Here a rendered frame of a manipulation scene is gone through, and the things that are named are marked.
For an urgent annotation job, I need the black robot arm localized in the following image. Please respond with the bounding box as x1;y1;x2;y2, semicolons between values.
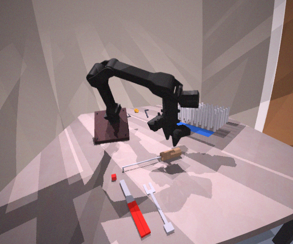
86;58;200;132

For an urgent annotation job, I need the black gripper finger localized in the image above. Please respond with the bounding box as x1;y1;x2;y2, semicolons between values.
169;133;181;147
162;126;171;140

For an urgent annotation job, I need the blue flat strip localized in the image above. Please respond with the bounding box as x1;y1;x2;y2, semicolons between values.
177;122;214;137

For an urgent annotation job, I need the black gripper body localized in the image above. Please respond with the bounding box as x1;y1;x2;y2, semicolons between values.
161;107;190;139

